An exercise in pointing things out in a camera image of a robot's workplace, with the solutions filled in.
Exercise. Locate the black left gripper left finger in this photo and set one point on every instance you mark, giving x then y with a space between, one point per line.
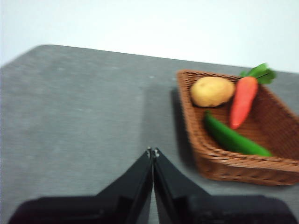
126 191

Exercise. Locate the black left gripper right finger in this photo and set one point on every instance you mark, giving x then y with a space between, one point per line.
177 191

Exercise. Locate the green pepper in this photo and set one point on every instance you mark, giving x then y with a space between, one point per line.
230 137

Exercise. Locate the yellow-brown potato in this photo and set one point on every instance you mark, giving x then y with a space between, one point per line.
211 91

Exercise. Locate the brown woven wicker basket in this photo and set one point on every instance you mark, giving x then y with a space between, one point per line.
264 130

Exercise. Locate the orange carrot with green leaves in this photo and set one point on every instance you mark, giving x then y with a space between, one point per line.
244 100

